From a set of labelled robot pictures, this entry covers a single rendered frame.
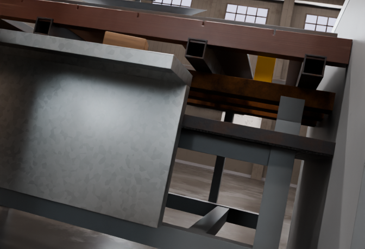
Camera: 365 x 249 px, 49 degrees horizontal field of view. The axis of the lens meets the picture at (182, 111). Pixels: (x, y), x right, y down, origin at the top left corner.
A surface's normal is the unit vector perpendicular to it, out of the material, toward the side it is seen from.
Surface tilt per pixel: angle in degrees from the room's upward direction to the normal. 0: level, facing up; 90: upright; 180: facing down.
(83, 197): 90
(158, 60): 90
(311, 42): 90
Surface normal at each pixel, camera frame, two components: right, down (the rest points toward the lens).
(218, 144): -0.22, -0.13
